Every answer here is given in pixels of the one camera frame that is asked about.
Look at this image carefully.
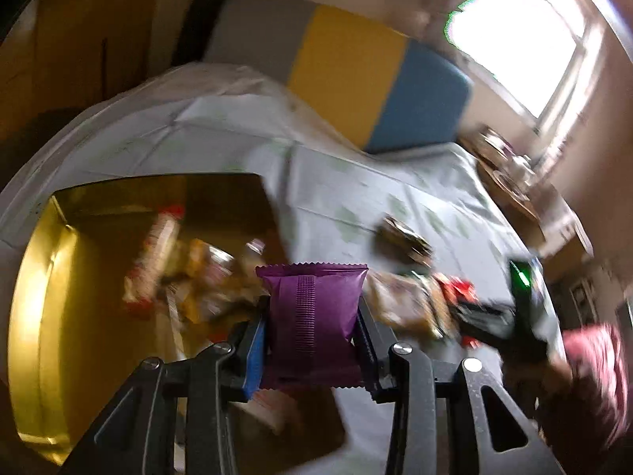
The purple snack packet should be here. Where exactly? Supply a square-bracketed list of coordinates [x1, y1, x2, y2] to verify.
[255, 263, 368, 389]

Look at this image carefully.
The large red snack packet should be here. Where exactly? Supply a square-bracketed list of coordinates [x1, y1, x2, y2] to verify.
[432, 272, 481, 333]

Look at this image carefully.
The clear orange snack bag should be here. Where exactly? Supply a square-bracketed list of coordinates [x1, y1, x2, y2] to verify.
[162, 238, 266, 325]

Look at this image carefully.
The round cake snack packet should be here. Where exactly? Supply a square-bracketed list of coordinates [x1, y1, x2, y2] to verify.
[364, 270, 444, 339]

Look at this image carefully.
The window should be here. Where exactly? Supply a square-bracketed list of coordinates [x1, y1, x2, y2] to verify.
[444, 0, 605, 135]

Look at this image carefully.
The white green patterned tablecloth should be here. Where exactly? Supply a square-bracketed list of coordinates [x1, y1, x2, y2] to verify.
[0, 61, 566, 475]

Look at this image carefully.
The dark gold foil snack packet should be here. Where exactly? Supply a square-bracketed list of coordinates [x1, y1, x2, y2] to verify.
[379, 215, 432, 265]

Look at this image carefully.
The white red Kiss packet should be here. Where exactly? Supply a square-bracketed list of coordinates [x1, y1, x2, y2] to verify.
[122, 205, 184, 319]

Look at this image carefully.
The pink sleeve forearm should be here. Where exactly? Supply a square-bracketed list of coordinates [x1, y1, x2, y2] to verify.
[536, 324, 632, 474]

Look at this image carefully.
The wooden side table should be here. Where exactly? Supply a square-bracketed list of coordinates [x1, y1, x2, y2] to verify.
[458, 129, 593, 262]

